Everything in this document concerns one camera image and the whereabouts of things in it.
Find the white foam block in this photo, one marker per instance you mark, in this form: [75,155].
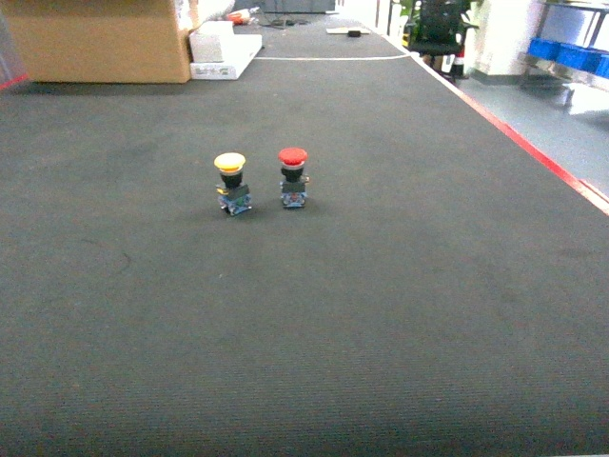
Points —
[209,43]

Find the yellow mushroom push button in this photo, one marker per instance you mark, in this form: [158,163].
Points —
[233,195]

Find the red mushroom push button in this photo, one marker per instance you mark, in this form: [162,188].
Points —
[293,186]

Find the flat white carton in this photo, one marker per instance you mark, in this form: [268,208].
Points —
[240,53]

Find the large brown cardboard box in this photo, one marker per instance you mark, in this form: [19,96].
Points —
[132,42]

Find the flat beige board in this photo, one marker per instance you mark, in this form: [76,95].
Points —
[348,31]

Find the orange white tool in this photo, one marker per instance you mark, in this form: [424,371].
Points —
[243,16]

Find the steel flow rack shelf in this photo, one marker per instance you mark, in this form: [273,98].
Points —
[564,45]

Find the black office chair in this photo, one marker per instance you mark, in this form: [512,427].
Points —
[438,27]

